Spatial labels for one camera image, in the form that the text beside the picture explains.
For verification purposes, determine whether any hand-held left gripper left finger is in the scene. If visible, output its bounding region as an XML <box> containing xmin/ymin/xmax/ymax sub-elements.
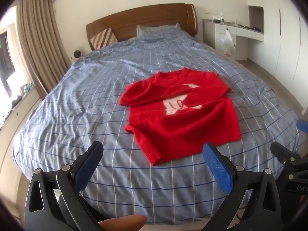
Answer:
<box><xmin>24</xmin><ymin>141</ymin><xmax>106</xmax><ymax>231</ymax></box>

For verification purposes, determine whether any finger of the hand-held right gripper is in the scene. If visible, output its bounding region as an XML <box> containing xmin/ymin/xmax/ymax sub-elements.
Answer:
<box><xmin>296</xmin><ymin>119</ymin><xmax>308</xmax><ymax>133</ymax></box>
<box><xmin>270</xmin><ymin>141</ymin><xmax>308</xmax><ymax>174</ymax></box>

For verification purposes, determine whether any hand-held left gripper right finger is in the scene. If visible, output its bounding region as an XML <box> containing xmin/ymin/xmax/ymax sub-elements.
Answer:
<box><xmin>203</xmin><ymin>142</ymin><xmax>282</xmax><ymax>231</ymax></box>

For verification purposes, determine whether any red knit sweater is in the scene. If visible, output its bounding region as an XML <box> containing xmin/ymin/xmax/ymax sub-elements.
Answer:
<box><xmin>120</xmin><ymin>68</ymin><xmax>242</xmax><ymax>166</ymax></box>

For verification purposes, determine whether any bed with blue checked cover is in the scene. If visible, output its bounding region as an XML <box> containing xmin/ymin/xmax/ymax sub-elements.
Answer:
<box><xmin>12</xmin><ymin>28</ymin><xmax>306</xmax><ymax>225</ymax></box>

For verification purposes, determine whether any white low cabinet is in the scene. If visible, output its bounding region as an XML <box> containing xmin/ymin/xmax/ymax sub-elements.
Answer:
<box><xmin>0</xmin><ymin>90</ymin><xmax>42</xmax><ymax>150</ymax></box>

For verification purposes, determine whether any white wardrobe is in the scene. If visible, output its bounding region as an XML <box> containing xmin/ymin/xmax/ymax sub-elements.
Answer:
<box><xmin>244</xmin><ymin>0</ymin><xmax>308</xmax><ymax>106</ymax></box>

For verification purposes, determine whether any colourful clutter pile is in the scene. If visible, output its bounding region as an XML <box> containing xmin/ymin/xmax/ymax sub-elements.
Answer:
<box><xmin>10</xmin><ymin>82</ymin><xmax>35</xmax><ymax>106</ymax></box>

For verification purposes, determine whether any white plastic bag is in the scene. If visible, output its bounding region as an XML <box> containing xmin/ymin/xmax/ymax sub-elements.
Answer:
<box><xmin>217</xmin><ymin>28</ymin><xmax>236</xmax><ymax>57</ymax></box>

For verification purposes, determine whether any white desk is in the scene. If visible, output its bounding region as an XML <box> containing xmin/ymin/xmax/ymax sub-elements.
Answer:
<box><xmin>202</xmin><ymin>19</ymin><xmax>264</xmax><ymax>61</ymax></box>

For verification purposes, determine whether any striped brown pillow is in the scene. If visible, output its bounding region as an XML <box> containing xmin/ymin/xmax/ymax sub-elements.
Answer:
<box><xmin>91</xmin><ymin>28</ymin><xmax>118</xmax><ymax>51</ymax></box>

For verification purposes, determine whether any window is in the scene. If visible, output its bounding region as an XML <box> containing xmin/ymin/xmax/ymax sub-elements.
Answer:
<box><xmin>0</xmin><ymin>25</ymin><xmax>17</xmax><ymax>97</ymax></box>

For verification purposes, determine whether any beige curtain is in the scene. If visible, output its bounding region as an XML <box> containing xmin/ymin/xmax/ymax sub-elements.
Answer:
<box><xmin>16</xmin><ymin>0</ymin><xmax>73</xmax><ymax>99</ymax></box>

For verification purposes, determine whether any grey pillow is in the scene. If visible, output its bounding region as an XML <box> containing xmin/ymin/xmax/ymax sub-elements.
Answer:
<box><xmin>136</xmin><ymin>23</ymin><xmax>181</xmax><ymax>38</ymax></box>

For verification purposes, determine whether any wooden headboard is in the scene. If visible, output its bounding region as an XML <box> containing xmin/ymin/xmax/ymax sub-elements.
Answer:
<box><xmin>86</xmin><ymin>3</ymin><xmax>198</xmax><ymax>51</ymax></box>

